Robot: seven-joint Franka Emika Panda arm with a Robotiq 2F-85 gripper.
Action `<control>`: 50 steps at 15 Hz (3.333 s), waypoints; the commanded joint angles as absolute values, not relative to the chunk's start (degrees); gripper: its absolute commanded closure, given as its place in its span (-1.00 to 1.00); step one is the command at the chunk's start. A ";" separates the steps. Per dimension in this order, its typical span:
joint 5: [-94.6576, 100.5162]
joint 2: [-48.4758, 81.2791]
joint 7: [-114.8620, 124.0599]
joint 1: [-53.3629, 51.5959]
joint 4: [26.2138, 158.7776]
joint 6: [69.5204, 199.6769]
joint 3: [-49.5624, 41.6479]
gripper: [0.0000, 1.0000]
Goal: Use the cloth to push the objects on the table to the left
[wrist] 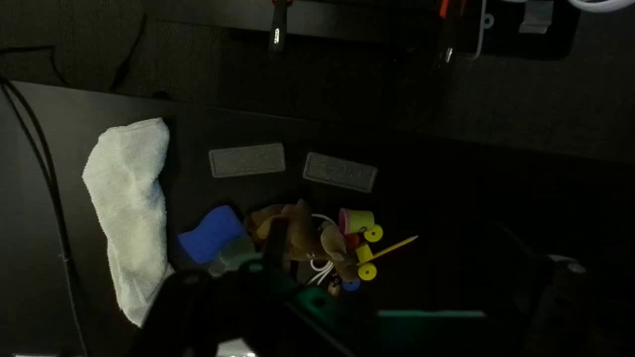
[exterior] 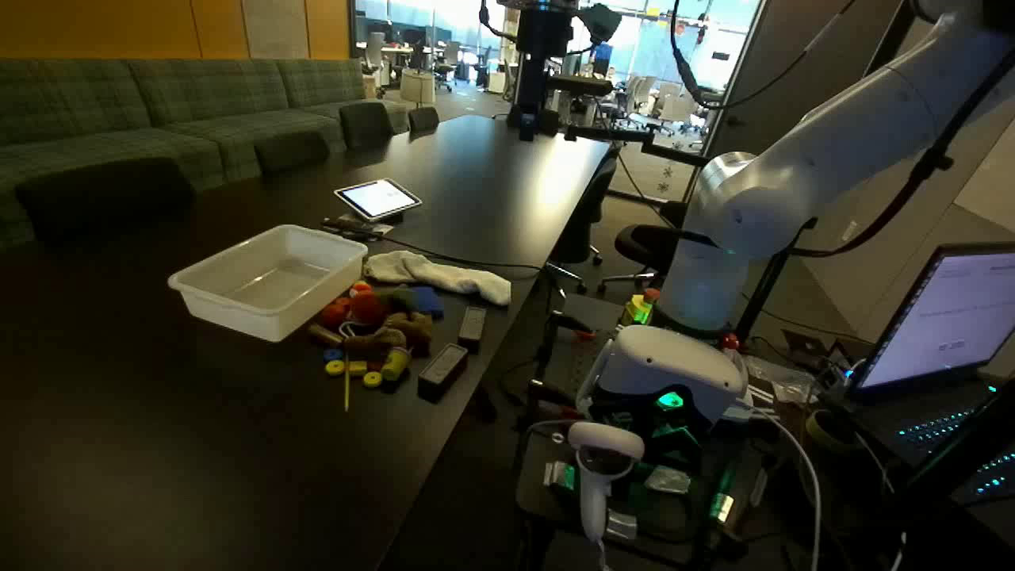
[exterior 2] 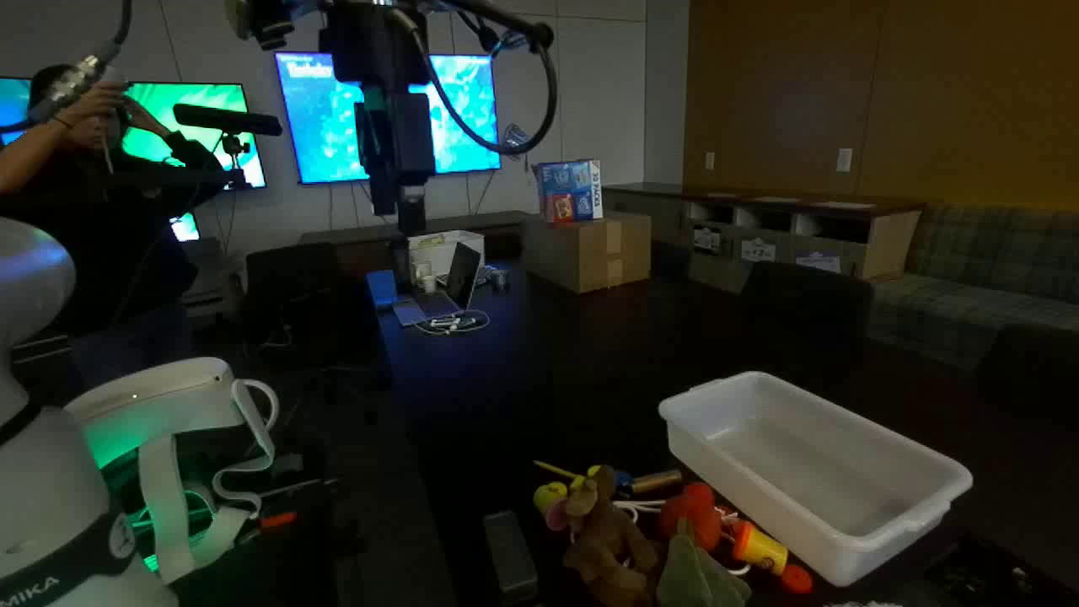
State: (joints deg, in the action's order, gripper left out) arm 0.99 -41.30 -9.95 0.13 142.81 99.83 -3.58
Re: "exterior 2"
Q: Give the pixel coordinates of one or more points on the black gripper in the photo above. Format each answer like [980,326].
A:
[394,137]

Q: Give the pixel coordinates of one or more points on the yellow wooden stick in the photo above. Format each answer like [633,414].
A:
[558,471]

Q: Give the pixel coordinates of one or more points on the yellow-green soft toy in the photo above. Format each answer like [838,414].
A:
[549,500]

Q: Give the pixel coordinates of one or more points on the white VR controller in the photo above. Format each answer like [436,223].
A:
[69,83]

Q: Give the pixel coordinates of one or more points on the orange round toy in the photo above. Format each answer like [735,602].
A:
[690,512]

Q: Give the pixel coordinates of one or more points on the operator bare forearm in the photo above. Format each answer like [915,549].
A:
[29,163]

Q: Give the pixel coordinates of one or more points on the operator hand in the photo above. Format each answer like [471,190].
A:
[92,121]

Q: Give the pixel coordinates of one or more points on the round ringed disc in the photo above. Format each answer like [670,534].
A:
[453,323]

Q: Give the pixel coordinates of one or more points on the black chair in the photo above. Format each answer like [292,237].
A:
[303,298]
[1034,371]
[803,305]

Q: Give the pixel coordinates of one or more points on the blue printed package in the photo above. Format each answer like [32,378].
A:
[568,190]

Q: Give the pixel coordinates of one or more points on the cardboard box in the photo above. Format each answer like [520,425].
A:
[592,253]

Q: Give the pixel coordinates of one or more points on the small lit monitor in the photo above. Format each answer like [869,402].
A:
[187,226]

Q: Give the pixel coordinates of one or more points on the white VR headset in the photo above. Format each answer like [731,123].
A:
[169,399]

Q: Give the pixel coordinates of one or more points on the black rectangular block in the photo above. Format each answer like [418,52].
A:
[510,554]

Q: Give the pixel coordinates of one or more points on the wooden shelf cabinet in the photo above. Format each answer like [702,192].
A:
[888,242]

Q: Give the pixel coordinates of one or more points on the white plastic bin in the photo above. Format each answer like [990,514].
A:
[820,474]

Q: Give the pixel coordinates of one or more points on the plaid sofa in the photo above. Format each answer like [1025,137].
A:
[980,280]

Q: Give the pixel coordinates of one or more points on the wall screen with blue map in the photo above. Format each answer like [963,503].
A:
[320,123]

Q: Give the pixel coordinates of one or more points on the white wall outlet plate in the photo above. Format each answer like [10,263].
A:
[710,159]
[845,159]

